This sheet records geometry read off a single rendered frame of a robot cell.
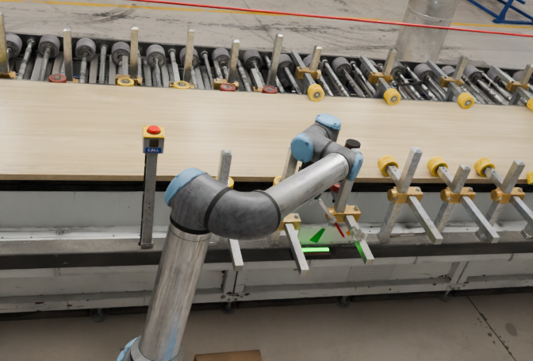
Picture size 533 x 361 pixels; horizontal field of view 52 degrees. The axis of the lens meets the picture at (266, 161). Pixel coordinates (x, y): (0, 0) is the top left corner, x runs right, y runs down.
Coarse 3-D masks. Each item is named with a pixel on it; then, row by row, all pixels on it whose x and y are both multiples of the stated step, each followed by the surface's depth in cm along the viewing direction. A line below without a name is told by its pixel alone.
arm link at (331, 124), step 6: (318, 114) 188; (324, 114) 189; (330, 114) 190; (318, 120) 186; (324, 120) 185; (330, 120) 186; (336, 120) 188; (324, 126) 184; (330, 126) 184; (336, 126) 185; (330, 132) 184; (336, 132) 187; (330, 138) 184; (336, 138) 189
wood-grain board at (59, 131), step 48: (0, 96) 246; (48, 96) 253; (96, 96) 260; (144, 96) 268; (192, 96) 276; (240, 96) 285; (288, 96) 294; (0, 144) 218; (48, 144) 223; (96, 144) 229; (192, 144) 241; (240, 144) 247; (288, 144) 254; (384, 144) 269; (432, 144) 277; (480, 144) 285; (528, 144) 295
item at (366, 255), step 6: (348, 216) 224; (348, 222) 222; (354, 222) 221; (348, 228) 222; (354, 240) 216; (360, 246) 211; (366, 246) 211; (360, 252) 211; (366, 252) 208; (366, 258) 205; (372, 258) 206; (366, 264) 207
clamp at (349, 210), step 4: (328, 208) 225; (332, 208) 225; (348, 208) 227; (352, 208) 227; (332, 212) 224; (336, 212) 223; (340, 212) 224; (344, 212) 224; (348, 212) 225; (352, 212) 225; (356, 212) 226; (336, 216) 224; (340, 216) 224; (344, 216) 225; (356, 216) 226; (328, 220) 225; (336, 220) 225; (340, 220) 226; (356, 220) 227
